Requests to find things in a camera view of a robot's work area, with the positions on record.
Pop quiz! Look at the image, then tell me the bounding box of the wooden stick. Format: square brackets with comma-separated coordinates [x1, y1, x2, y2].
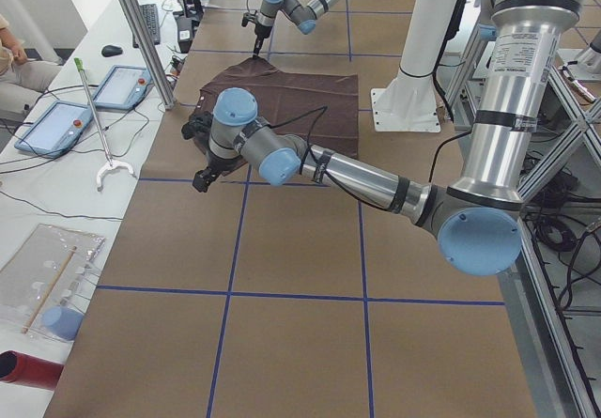
[21, 246, 77, 334]

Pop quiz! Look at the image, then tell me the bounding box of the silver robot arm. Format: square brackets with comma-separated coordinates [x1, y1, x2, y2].
[241, 0, 340, 59]
[182, 0, 584, 275]

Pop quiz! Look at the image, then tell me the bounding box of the red cylinder tube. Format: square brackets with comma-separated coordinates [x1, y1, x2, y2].
[1, 350, 64, 391]

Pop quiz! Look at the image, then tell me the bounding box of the black pendant cable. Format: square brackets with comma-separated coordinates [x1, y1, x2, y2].
[0, 84, 156, 224]

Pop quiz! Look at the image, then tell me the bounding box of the near blue teach pendant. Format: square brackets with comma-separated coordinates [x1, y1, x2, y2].
[14, 101, 92, 159]

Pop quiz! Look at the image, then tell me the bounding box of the clear plastic bag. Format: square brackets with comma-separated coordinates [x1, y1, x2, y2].
[1, 224, 105, 341]

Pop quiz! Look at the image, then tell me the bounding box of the aluminium frame post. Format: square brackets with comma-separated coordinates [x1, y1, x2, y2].
[118, 0, 176, 110]

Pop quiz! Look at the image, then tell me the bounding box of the blue plastic cup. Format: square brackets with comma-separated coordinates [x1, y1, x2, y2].
[42, 306, 84, 341]

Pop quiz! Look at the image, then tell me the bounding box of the brown paper table cover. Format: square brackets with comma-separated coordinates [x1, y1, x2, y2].
[46, 0, 536, 417]

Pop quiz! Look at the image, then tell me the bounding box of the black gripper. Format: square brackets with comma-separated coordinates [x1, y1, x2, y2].
[253, 23, 270, 58]
[193, 153, 235, 193]

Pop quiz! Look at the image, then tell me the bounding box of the black computer mouse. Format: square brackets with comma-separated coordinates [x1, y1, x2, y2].
[100, 44, 123, 57]

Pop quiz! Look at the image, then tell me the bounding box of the far blue teach pendant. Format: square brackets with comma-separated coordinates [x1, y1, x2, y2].
[93, 65, 152, 111]

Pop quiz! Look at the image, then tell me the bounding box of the metal reacher grabber tool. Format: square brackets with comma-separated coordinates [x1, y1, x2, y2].
[74, 57, 136, 192]

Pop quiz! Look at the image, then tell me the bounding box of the aluminium truss frame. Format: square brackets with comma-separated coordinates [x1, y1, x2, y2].
[449, 24, 600, 417]

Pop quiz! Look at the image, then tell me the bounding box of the black keyboard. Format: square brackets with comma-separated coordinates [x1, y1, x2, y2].
[139, 4, 161, 45]

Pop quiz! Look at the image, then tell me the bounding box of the dark brown t-shirt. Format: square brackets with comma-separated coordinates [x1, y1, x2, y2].
[190, 58, 359, 186]

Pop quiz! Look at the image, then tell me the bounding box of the black floor cable bundle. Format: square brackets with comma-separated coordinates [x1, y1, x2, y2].
[520, 149, 601, 316]

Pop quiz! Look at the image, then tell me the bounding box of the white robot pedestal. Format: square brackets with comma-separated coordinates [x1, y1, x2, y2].
[371, 0, 457, 132]

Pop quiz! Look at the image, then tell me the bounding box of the seated person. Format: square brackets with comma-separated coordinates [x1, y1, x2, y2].
[1, 16, 61, 116]

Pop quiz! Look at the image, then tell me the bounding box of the blue teach pendant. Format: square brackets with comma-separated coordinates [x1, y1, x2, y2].
[93, 65, 152, 111]
[14, 101, 92, 159]

